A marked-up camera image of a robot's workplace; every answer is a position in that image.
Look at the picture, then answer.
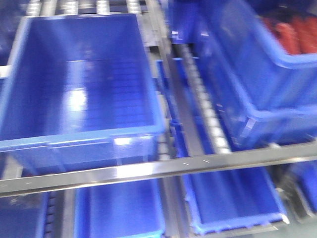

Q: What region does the blue bin with red parts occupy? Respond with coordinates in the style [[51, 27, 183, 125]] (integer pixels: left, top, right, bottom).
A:
[[162, 0, 317, 149]]

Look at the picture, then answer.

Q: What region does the steel shelf front rail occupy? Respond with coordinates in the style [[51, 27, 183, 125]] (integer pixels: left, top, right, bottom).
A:
[[0, 141, 317, 197]]

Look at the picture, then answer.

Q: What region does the lower blue bin right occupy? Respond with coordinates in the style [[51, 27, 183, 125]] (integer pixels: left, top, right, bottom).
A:
[[182, 167, 289, 235]]

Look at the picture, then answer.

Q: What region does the lower blue bin left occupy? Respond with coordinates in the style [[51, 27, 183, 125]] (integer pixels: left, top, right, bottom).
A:
[[73, 179, 165, 238]]

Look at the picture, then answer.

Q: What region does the large empty blue bin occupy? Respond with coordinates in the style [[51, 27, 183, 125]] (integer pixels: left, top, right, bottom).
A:
[[0, 14, 165, 175]]

